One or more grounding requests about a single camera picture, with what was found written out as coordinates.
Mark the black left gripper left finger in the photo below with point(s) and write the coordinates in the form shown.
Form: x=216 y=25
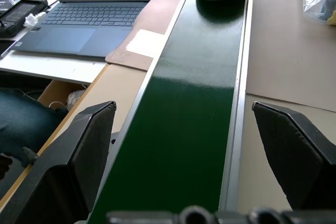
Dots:
x=78 y=161

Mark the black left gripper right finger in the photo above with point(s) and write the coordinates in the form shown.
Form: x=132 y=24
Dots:
x=294 y=155

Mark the person's leg in dark jeans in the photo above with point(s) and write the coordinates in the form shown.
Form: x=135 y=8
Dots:
x=23 y=121

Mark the brown cardboard box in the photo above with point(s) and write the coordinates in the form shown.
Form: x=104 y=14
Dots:
x=61 y=94

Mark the white desk top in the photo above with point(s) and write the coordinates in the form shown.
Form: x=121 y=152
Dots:
x=50 y=66

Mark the large tan cardboard sheet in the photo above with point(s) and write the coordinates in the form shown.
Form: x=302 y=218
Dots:
x=291 y=45

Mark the green conveyor belt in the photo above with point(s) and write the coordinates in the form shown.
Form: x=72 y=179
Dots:
x=183 y=108

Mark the dark grey laptop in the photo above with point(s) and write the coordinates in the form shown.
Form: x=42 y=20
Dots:
x=86 y=16

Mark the crumpled white paper ball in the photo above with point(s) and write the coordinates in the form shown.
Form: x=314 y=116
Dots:
x=31 y=20

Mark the brown cardboard sheet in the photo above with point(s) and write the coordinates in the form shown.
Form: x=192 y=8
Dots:
x=155 y=22

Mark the black handheld remote controller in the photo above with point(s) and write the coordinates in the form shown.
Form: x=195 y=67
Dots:
x=15 y=15

